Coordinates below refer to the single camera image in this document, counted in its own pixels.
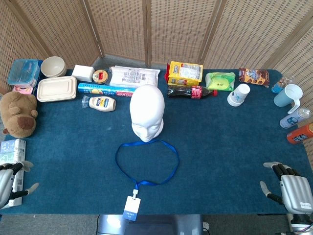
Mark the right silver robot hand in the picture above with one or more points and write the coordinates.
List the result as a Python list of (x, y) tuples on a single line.
[(296, 188)]

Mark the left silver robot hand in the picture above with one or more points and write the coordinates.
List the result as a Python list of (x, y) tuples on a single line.
[(6, 176)]

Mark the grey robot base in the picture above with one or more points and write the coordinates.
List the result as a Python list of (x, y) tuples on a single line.
[(146, 225)]

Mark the tissue multipack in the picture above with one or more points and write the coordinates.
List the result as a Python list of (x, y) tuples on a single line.
[(12, 149)]

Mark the orange can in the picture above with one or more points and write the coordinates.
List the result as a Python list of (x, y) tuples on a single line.
[(300, 134)]

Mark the brown plush animal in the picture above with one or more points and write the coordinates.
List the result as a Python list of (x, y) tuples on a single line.
[(17, 112)]

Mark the white and blue can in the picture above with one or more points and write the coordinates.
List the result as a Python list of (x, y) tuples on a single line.
[(292, 120)]

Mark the blue felt table cover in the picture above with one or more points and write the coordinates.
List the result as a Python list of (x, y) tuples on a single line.
[(220, 147)]

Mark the pink box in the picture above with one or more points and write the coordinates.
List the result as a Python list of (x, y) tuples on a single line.
[(23, 90)]

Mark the beige lidded lunch box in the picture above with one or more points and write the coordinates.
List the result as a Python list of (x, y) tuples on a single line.
[(56, 88)]

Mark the clear bottle with blue label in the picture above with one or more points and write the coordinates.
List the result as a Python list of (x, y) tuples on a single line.
[(278, 86)]

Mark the clear container with blue lid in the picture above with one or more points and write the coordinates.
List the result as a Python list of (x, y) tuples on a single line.
[(23, 71)]

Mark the white paper cup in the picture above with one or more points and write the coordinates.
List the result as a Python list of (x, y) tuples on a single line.
[(238, 95)]

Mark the beige bowl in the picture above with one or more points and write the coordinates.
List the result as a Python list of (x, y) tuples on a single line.
[(52, 67)]

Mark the brown cookie bag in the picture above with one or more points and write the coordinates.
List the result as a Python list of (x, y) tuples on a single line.
[(254, 76)]

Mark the mayonnaise squeeze bottle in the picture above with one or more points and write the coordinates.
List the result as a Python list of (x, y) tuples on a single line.
[(102, 103)]

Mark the small white box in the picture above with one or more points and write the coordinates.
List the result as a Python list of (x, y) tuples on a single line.
[(83, 73)]

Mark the blue plastic wrap box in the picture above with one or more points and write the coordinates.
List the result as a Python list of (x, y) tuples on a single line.
[(102, 89)]

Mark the green wet wipes pack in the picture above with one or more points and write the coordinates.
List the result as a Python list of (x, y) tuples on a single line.
[(220, 82)]

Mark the round tin with red label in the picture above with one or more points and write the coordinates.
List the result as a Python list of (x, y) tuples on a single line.
[(100, 76)]

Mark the cola bottle with red label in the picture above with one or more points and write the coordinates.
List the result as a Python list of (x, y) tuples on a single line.
[(185, 91)]

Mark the white foam mannequin head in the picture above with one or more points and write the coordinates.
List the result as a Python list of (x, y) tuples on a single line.
[(146, 107)]

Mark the yellow snack box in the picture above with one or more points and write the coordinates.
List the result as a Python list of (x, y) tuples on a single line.
[(185, 72)]

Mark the white plastic pack with barcode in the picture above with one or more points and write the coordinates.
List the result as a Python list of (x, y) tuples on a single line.
[(134, 76)]

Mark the woven bamboo folding screen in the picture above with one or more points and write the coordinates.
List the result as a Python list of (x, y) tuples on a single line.
[(122, 24)]

